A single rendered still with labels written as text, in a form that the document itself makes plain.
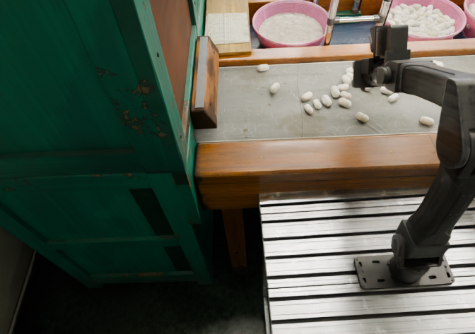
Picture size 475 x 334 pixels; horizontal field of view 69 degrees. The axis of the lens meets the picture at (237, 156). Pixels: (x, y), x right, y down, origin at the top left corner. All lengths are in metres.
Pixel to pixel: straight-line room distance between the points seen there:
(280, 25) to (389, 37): 0.56
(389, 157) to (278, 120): 0.29
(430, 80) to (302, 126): 0.39
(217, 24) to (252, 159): 0.56
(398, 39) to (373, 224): 0.42
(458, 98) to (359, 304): 0.47
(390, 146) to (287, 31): 0.57
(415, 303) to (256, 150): 0.48
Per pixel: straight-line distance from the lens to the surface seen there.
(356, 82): 0.92
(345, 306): 0.82
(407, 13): 1.44
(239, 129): 0.93
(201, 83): 0.89
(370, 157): 0.88
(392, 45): 0.81
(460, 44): 1.31
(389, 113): 1.03
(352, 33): 1.40
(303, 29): 1.28
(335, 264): 0.84
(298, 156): 0.85
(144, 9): 0.53
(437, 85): 0.64
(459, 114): 0.55
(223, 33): 1.19
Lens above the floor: 1.45
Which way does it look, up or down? 54 degrees down
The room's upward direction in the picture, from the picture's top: 5 degrees counter-clockwise
